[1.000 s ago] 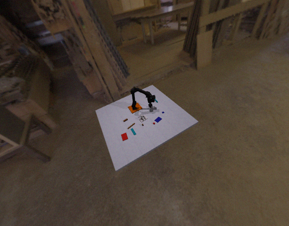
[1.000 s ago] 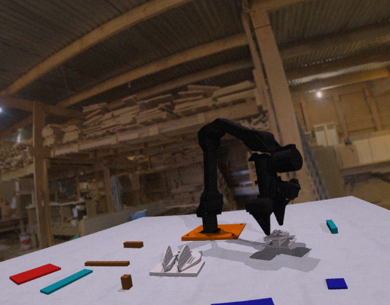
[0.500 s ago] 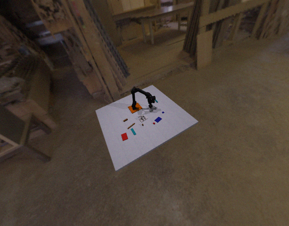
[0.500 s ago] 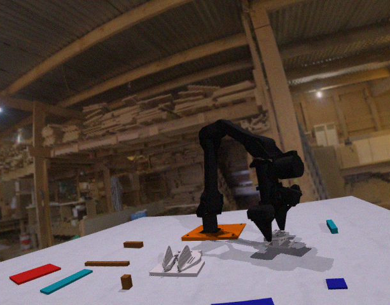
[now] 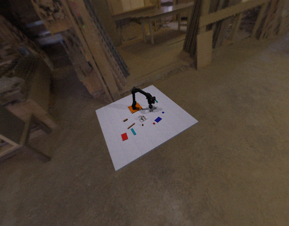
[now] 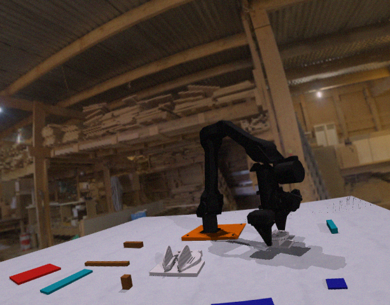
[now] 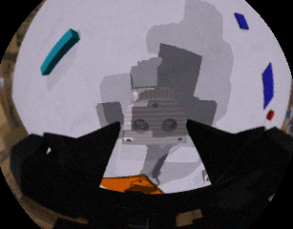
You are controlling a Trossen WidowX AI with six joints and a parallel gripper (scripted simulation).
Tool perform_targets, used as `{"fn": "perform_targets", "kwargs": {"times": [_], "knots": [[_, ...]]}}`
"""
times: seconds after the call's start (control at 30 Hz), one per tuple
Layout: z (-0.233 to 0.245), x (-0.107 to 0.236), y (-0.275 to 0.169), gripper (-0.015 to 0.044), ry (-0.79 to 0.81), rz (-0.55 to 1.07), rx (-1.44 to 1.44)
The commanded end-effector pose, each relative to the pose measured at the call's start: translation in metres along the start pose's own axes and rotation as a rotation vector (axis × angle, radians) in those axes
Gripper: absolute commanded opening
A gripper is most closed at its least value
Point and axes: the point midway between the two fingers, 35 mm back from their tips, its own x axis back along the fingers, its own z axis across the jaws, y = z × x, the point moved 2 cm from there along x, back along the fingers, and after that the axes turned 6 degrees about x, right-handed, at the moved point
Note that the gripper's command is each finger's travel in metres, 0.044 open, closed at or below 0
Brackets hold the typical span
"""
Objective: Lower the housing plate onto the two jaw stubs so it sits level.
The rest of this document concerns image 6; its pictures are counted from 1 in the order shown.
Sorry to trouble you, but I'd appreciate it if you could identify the red flat bar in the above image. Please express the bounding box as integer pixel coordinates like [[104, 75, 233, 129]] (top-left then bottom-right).
[[10, 264, 61, 285]]

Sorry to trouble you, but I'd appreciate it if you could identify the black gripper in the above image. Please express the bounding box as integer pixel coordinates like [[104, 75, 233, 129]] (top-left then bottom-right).
[[247, 184, 290, 246]]

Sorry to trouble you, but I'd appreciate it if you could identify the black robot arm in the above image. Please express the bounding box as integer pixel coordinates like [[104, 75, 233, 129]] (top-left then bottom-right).
[[196, 120, 305, 233]]

